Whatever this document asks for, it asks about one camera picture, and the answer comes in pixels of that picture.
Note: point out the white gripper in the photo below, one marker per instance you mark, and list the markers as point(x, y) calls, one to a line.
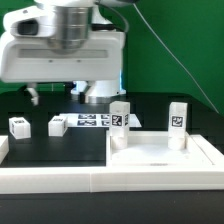
point(50, 43)

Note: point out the white square table top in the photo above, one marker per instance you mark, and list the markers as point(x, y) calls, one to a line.
point(150, 148)

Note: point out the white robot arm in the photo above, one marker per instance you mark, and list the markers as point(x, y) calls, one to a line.
point(104, 90)

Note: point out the white marker base plate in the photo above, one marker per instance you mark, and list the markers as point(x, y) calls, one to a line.
point(87, 120)

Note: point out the white U-shaped obstacle wall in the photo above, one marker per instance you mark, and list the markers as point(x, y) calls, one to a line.
point(118, 178)

